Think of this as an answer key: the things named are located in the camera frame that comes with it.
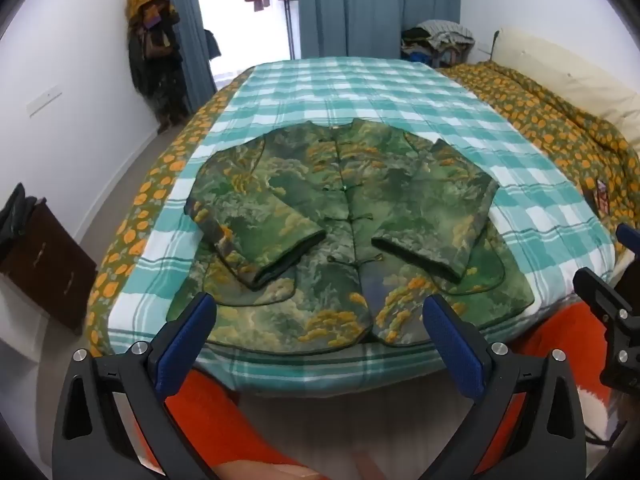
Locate pile of clothes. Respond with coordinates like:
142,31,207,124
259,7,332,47
400,20,475,68

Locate narrow blue-grey curtain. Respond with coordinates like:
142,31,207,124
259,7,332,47
141,0,219,113

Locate black bag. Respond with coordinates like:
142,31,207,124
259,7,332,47
0,182,40,257

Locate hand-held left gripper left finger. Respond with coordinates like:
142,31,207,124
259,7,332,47
52,291,217,480

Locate small red white packet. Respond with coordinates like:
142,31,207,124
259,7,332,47
592,177,612,217

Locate dark hanging coats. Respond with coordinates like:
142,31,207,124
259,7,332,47
127,7,192,135

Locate dark brown drawer cabinet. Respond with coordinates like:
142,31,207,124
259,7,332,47
0,199,99,337

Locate cream pillow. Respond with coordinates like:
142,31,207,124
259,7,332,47
492,27,640,148

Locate wide blue-grey curtain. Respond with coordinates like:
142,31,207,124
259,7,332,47
297,0,462,61

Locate metal drying rack pole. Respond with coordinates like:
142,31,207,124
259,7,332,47
284,0,295,58

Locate orange floral green quilt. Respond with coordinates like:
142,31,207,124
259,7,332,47
85,62,640,358

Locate teal white checked blanket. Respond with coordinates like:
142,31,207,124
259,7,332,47
107,56,617,400

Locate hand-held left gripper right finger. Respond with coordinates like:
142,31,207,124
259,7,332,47
421,293,587,480

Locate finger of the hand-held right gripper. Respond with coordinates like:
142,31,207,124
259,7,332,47
616,223,640,262
572,267,640,392

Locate green floral padded jacket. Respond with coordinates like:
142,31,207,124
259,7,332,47
166,117,536,358

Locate white wall switch plate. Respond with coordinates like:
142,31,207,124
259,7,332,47
27,90,64,118

